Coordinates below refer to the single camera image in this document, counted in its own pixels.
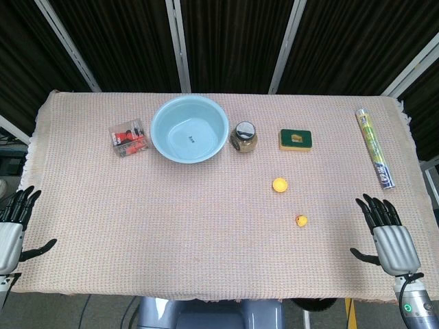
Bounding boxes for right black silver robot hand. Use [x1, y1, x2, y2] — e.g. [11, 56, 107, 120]
[350, 193, 422, 277]

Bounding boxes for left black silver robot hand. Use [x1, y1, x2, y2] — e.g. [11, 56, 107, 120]
[0, 185, 58, 276]

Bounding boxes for yellow round cap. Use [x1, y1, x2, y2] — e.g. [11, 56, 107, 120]
[272, 177, 289, 194]

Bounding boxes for plastic wrap roll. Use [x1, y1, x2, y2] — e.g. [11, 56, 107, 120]
[355, 108, 397, 191]

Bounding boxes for green yellow sponge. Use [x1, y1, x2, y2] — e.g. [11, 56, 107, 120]
[278, 128, 314, 152]

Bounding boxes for clear box with red items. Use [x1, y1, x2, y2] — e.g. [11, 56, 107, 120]
[108, 117, 151, 158]

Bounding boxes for glass spice jar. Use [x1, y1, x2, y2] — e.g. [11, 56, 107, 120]
[229, 121, 258, 154]

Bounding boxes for pink woven tablecloth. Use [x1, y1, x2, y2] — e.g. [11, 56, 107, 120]
[19, 89, 438, 304]

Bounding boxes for grey robot torso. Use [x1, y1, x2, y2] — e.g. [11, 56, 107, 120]
[137, 296, 285, 329]

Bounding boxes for light blue plastic bowl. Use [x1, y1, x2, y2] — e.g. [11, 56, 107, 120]
[150, 95, 230, 165]

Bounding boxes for white metal frame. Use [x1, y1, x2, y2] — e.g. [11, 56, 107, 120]
[418, 159, 439, 200]

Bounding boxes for white partition post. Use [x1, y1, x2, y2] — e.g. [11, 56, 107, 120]
[0, 114, 31, 145]
[34, 0, 102, 93]
[165, 0, 192, 94]
[379, 40, 439, 99]
[268, 0, 309, 95]

